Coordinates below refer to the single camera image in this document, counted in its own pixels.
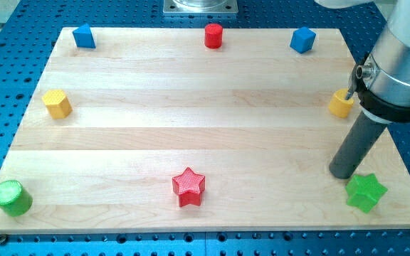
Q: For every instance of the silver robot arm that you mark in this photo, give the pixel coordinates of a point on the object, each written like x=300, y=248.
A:
x=382, y=79

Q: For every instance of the yellow heart block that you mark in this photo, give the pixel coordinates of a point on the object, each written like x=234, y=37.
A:
x=339, y=106

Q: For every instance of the red star block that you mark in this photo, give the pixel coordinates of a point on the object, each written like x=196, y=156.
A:
x=189, y=187

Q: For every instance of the wooden board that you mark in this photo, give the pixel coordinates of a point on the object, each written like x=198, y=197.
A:
x=146, y=103

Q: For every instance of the red cylinder block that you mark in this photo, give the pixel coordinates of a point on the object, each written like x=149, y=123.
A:
x=213, y=35

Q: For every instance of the blue cube block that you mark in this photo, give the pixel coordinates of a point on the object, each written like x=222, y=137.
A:
x=302, y=40

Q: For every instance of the yellow hexagon block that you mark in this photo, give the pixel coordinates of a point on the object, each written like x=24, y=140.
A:
x=57, y=103

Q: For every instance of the blue triangular block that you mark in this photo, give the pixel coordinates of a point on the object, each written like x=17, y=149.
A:
x=83, y=37

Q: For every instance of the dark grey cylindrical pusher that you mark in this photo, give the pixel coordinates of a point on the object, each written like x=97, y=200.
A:
x=359, y=140

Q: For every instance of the green star block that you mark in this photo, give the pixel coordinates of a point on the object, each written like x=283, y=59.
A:
x=364, y=192

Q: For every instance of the green cylinder block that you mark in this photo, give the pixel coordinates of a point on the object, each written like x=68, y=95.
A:
x=15, y=200

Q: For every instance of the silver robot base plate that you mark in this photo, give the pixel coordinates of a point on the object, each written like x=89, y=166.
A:
x=200, y=6

